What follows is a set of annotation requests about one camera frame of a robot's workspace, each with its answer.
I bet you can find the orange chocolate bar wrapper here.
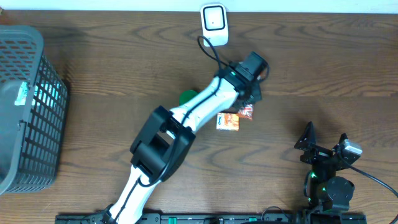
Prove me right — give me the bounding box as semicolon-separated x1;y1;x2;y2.
237;104;254;120

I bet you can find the green lid jar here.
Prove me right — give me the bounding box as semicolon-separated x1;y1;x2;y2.
179;90;198;105

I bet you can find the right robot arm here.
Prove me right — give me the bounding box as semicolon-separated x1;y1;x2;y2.
294;121;354;222

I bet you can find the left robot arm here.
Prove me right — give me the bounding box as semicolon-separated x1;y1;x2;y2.
103;61;268;223

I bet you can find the white barcode scanner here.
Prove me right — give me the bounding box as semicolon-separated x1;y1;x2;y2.
200;3;229;47

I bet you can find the small orange snack packet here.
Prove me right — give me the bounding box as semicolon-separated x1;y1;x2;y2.
216;113;239;131

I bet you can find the grey plastic basket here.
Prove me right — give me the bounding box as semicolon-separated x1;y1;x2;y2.
1;25;69;195

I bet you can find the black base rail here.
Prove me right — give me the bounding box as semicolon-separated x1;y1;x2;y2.
55;213;367;224

